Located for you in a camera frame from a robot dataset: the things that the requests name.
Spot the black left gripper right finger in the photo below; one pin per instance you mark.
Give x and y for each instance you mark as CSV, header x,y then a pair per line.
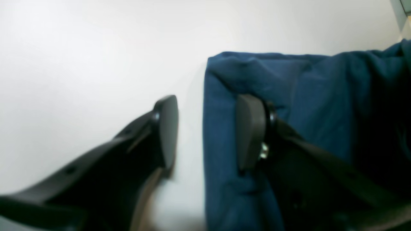
x,y
315,190

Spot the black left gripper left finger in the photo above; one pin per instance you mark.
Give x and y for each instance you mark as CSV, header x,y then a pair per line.
x,y
107,188

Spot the dark blue T-shirt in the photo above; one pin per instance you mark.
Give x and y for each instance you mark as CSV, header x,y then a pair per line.
x,y
355,105

